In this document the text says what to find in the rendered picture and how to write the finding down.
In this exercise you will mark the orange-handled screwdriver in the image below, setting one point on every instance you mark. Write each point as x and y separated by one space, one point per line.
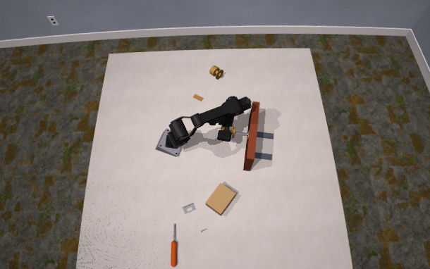
173 250

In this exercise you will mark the tan flat rectangular plate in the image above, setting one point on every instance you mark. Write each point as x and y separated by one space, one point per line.
198 97

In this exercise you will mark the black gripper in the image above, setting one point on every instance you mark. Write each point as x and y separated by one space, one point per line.
225 135

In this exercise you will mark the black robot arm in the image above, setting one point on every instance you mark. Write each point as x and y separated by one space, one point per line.
179 136

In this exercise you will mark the reddish-brown wooden door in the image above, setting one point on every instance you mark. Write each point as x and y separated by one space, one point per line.
252 137

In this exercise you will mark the tan cardboard box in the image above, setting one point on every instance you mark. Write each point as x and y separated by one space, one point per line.
220 199

